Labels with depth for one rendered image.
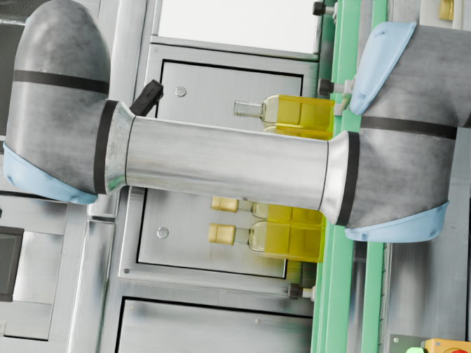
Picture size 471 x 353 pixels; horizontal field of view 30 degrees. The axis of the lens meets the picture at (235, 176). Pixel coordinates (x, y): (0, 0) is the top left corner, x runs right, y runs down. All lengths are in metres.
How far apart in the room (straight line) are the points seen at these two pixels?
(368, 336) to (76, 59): 0.64
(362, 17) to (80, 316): 0.74
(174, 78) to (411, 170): 0.80
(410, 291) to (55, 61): 0.66
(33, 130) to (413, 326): 0.66
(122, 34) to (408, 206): 0.90
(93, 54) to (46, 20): 0.07
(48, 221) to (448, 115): 0.91
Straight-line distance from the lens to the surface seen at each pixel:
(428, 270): 1.40
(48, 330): 1.69
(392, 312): 1.38
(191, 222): 1.65
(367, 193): 1.03
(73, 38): 1.06
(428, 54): 1.04
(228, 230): 1.51
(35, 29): 1.08
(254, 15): 1.79
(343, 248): 1.40
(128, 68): 1.75
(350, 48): 1.60
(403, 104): 1.03
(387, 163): 1.03
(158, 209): 1.66
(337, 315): 1.38
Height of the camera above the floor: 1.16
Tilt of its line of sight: 1 degrees down
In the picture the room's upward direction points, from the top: 84 degrees counter-clockwise
